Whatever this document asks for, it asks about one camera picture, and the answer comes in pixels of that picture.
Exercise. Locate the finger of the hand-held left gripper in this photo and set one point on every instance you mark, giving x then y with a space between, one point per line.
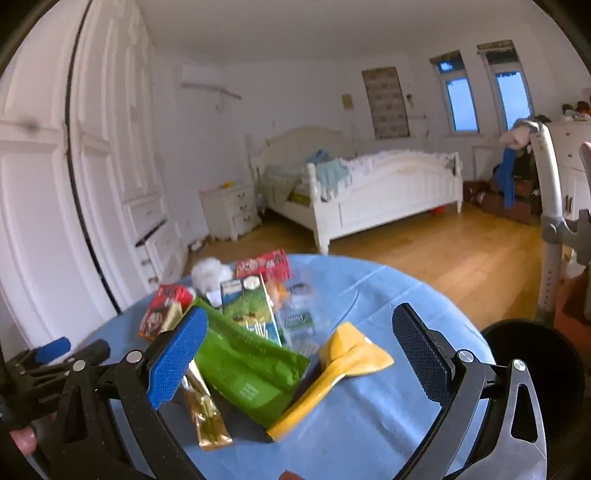
53 349
87 353

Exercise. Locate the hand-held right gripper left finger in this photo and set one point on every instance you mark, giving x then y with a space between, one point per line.
178 357

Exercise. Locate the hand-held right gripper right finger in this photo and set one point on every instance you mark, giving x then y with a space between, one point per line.
422 355

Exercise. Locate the red snack packet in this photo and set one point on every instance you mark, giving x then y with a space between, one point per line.
159 314

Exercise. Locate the gold foil wrapper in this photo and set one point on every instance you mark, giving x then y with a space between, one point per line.
207 415

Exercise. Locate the yellow plastic scraper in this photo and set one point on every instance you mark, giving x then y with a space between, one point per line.
351 355

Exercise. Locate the lime green snack packet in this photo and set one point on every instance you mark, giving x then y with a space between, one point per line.
249 369

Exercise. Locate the green white carton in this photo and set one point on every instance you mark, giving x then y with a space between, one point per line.
244 300

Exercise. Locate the white tissue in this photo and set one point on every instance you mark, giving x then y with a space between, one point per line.
210 272

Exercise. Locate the black trash bin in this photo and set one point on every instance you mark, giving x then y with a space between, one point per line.
545 350

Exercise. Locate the small green gum packet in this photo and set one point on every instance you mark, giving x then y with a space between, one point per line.
298 321

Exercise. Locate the red printed box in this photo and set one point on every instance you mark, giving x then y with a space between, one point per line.
265 265

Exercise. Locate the clear plastic wrapper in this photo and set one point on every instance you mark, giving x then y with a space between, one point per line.
300 295

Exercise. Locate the person's left hand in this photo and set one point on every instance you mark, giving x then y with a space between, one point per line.
24 439

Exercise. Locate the person's right hand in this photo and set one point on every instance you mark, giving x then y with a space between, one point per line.
288 476

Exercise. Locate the small red floor item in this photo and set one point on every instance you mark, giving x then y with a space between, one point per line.
438 210

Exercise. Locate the white nightstand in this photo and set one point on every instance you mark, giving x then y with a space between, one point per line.
231 210

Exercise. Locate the orange red cushion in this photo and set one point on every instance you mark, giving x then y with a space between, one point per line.
577 300

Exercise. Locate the white bed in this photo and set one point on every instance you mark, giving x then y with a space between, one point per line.
392 194

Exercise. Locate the brown cardboard box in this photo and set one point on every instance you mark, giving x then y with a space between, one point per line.
503 203

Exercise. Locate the blue cloth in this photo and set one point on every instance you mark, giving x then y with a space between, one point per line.
509 180

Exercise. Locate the light blue blanket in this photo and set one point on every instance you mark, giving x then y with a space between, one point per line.
330 177

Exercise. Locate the pale green quilt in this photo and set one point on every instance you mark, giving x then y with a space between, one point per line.
279 184

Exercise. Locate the white radiator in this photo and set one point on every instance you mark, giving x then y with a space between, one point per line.
487 161

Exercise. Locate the white wardrobe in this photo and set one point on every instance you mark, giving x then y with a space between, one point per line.
115 138

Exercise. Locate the pink cloth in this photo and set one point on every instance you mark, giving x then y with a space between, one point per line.
515 137

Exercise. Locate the white dresser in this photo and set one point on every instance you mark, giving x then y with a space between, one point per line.
575 157

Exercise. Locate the patterned roller blind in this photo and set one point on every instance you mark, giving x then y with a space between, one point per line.
385 104

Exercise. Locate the narrow window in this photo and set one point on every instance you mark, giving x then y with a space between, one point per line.
459 101
512 97

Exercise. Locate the white air conditioner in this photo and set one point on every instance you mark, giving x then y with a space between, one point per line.
203 74

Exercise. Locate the grey white chair frame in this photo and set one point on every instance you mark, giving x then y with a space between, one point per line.
547 175

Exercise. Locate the small yellow wall panel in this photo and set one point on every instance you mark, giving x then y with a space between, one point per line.
347 101

